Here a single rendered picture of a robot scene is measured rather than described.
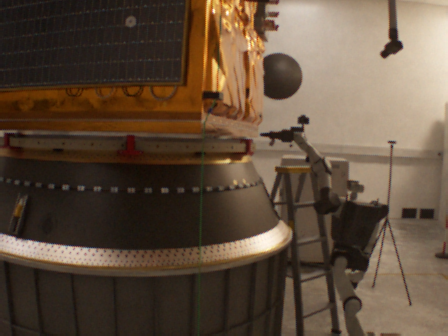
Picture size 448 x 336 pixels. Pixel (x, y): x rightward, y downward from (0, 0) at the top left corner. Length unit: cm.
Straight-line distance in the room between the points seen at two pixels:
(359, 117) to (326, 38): 195
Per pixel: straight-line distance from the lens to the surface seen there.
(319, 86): 1005
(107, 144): 210
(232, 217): 226
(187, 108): 181
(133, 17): 191
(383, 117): 1017
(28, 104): 217
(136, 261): 196
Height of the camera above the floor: 174
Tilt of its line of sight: 3 degrees down
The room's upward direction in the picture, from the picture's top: 2 degrees clockwise
